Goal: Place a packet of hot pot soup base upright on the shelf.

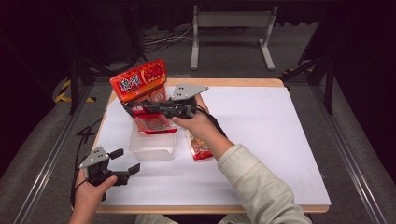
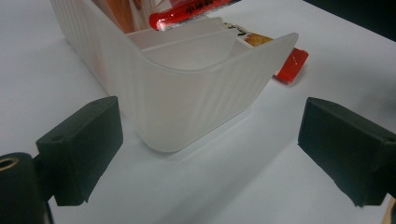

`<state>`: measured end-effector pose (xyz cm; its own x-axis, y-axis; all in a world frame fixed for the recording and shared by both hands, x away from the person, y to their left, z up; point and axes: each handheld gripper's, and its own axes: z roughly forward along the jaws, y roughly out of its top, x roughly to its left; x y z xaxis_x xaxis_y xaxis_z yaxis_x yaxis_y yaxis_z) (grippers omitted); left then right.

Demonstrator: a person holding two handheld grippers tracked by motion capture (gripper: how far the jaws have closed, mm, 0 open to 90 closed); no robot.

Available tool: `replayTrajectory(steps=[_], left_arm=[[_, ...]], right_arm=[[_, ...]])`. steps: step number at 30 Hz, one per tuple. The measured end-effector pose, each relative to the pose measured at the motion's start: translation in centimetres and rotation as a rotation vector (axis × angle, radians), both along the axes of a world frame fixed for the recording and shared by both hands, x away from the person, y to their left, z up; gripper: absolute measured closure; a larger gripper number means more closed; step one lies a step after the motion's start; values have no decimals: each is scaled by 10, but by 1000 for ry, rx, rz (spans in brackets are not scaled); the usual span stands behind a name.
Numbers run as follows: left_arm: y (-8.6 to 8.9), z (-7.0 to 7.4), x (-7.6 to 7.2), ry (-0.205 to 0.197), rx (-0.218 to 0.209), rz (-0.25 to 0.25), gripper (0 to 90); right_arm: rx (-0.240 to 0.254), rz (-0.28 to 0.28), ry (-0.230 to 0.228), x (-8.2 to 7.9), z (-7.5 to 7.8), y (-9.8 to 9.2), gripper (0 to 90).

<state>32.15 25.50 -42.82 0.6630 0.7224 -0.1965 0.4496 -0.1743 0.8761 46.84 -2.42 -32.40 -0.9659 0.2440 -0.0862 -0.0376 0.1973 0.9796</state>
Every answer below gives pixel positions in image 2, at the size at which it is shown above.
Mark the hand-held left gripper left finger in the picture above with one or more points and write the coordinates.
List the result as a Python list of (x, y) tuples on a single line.
[(81, 149)]

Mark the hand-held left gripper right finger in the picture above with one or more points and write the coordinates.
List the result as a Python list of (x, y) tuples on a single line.
[(348, 149)]

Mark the translucent white plastic storage box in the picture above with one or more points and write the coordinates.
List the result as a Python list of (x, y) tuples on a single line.
[(186, 102)]

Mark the small red snack packet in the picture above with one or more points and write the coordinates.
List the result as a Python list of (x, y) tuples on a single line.
[(180, 14)]

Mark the yellow and red snack packet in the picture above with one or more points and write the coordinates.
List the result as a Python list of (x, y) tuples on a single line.
[(292, 67)]

